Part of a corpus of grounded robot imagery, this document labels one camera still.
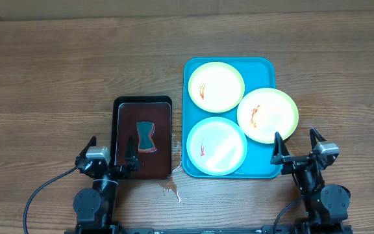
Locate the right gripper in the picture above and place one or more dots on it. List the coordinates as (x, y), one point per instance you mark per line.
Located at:
(299, 160)

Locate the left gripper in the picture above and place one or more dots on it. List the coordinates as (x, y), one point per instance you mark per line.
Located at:
(130, 164)

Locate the green orange sponge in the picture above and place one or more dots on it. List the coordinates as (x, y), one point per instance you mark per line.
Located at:
(145, 132)

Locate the yellow-green plate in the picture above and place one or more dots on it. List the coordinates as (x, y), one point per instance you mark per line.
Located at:
(216, 87)
(265, 111)

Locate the light blue plate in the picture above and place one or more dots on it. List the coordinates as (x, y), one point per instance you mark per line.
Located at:
(216, 146)

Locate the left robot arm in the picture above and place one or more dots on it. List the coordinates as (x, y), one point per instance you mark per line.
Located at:
(95, 206)

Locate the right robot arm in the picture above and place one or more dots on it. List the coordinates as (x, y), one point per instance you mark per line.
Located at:
(326, 205)

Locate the black water basin tray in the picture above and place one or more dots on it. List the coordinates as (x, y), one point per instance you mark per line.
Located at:
(127, 111)

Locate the teal plastic serving tray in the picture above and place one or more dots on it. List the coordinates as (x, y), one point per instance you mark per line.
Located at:
(257, 72)

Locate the yellow-green plate top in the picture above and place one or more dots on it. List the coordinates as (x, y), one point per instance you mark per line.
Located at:
(216, 87)

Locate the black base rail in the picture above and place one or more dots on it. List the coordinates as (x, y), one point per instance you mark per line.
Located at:
(206, 231)

